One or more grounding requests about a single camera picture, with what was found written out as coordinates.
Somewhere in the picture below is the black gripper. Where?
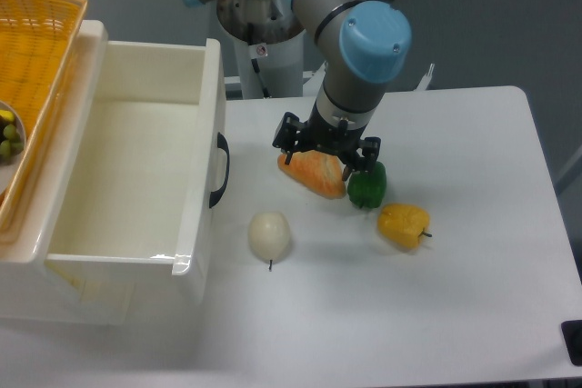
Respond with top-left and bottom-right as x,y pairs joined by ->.
272,105 -> 381,181

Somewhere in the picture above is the green bell pepper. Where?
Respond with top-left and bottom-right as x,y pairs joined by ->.
346,162 -> 386,209

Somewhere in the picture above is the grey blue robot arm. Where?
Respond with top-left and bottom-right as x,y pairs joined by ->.
183,0 -> 412,175

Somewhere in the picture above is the orange bread wedge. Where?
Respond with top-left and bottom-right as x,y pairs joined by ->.
277,151 -> 346,199

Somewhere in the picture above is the yellow bell pepper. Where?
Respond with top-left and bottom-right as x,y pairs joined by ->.
376,204 -> 432,250

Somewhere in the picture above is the white open drawer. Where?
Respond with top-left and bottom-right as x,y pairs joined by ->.
54,39 -> 226,303

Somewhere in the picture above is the black corner fixture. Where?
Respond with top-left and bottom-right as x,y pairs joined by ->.
561,320 -> 582,366

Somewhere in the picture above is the yellow woven basket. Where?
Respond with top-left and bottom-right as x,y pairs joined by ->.
1,0 -> 87,228

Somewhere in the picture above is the white plate with fruit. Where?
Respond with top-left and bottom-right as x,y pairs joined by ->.
1,102 -> 27,194

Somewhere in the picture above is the white drawer cabinet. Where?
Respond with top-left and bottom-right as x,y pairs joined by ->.
1,20 -> 133,325

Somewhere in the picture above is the black drawer handle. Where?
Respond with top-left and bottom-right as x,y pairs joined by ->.
208,132 -> 231,208

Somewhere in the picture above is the white metal bracket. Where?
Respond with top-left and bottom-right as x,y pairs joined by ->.
414,63 -> 436,92

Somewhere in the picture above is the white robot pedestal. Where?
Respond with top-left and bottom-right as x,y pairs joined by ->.
216,0 -> 305,99

